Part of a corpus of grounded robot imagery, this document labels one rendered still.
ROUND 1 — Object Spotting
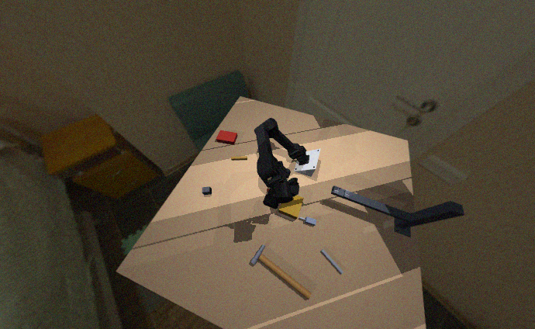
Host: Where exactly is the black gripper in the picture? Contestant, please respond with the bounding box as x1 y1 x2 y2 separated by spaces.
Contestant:
263 168 291 209

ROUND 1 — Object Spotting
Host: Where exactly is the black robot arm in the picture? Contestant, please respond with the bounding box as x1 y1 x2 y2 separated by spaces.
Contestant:
254 118 309 203

